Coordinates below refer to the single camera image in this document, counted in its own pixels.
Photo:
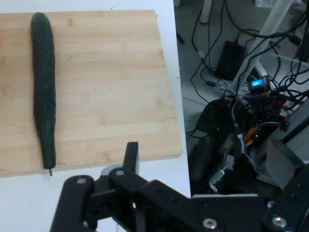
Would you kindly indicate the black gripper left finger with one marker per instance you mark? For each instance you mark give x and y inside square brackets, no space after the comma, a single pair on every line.
[135,193]

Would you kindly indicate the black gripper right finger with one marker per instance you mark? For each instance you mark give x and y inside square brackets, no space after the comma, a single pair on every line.
[292,207]

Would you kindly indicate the grey metal box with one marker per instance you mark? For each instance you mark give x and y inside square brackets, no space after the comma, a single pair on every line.
[282,154]

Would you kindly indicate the white plug connector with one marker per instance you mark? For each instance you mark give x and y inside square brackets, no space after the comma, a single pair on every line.
[216,180]

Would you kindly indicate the light wooden cutting board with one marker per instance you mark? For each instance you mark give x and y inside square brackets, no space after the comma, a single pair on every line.
[108,84]

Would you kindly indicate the blue digital display meter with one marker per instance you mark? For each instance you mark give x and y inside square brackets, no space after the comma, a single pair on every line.
[257,83]

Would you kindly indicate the dark green cucumber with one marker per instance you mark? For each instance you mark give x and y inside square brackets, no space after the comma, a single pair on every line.
[43,84]

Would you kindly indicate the black power adapter brick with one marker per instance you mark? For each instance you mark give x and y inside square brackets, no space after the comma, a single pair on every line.
[229,60]

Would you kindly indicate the white slanted table leg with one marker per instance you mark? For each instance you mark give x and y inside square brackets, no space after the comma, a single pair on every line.
[268,26]

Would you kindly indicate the white round post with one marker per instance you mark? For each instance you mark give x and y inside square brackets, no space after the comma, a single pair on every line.
[206,10]

